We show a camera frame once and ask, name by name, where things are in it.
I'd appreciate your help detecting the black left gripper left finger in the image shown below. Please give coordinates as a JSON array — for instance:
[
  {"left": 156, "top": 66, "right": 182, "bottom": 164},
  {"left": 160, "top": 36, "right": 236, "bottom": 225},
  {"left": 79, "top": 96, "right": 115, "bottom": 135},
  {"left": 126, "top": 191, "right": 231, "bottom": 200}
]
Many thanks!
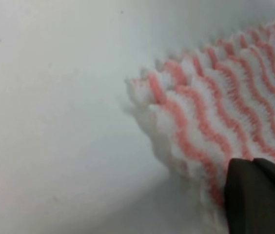
[{"left": 224, "top": 159, "right": 275, "bottom": 234}]

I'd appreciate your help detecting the pink white wavy striped towel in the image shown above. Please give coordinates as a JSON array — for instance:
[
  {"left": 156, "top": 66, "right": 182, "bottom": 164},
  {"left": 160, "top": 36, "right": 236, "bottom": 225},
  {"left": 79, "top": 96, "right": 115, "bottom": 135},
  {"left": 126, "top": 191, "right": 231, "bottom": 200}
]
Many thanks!
[{"left": 126, "top": 21, "right": 275, "bottom": 234}]

